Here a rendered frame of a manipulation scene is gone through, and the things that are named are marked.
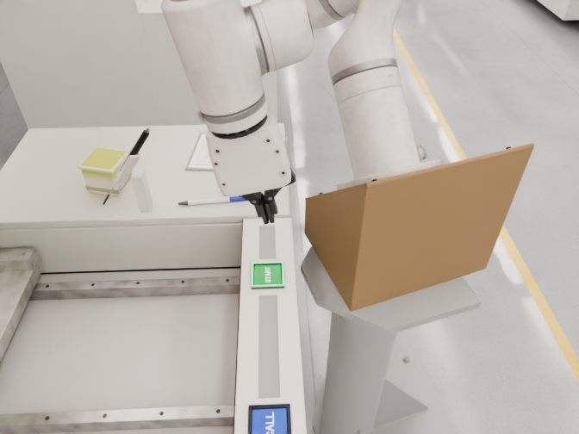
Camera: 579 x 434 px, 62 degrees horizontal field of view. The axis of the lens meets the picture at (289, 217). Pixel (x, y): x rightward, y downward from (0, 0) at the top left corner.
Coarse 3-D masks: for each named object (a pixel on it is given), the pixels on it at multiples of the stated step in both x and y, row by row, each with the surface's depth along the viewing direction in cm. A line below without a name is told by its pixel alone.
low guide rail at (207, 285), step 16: (48, 288) 94; (64, 288) 94; (80, 288) 94; (96, 288) 95; (112, 288) 95; (128, 288) 95; (144, 288) 95; (160, 288) 95; (176, 288) 96; (192, 288) 96; (208, 288) 96; (224, 288) 96
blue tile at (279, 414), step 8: (280, 408) 64; (256, 416) 63; (264, 416) 63; (272, 416) 63; (280, 416) 63; (256, 424) 63; (264, 424) 63; (272, 424) 63; (280, 424) 63; (256, 432) 62; (264, 432) 62; (272, 432) 62; (280, 432) 62
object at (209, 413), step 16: (0, 416) 75; (16, 416) 75; (32, 416) 75; (48, 416) 75; (64, 416) 75; (80, 416) 75; (96, 416) 75; (112, 416) 75; (128, 416) 75; (144, 416) 75; (160, 416) 75; (176, 416) 75; (192, 416) 75; (208, 416) 75; (224, 416) 75; (0, 432) 75; (16, 432) 76; (32, 432) 76; (48, 432) 76
